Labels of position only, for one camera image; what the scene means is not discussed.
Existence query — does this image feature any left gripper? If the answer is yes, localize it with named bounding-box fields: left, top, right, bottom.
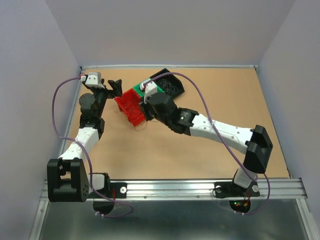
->
left=90, top=78, right=122, bottom=118

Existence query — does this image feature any red plastic bin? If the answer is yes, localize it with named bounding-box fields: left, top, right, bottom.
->
left=114, top=88, right=145, bottom=127

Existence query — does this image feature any black plastic bin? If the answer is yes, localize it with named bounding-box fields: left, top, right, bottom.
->
left=154, top=74, right=185, bottom=99

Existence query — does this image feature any green plastic bin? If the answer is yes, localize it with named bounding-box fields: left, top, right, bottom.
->
left=132, top=82, right=146, bottom=98

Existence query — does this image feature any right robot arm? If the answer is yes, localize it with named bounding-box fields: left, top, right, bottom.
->
left=139, top=92, right=273, bottom=195

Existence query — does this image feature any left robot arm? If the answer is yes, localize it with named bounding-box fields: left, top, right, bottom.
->
left=47, top=74, right=123, bottom=202

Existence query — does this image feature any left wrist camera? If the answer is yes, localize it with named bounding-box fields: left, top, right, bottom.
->
left=85, top=72, right=106, bottom=89

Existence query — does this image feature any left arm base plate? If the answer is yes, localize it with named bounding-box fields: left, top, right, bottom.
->
left=79, top=181, right=128, bottom=200

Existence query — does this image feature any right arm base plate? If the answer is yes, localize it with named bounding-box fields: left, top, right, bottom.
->
left=212, top=181, right=260, bottom=199

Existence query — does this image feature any aluminium rail frame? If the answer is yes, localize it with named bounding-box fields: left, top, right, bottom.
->
left=39, top=64, right=308, bottom=201

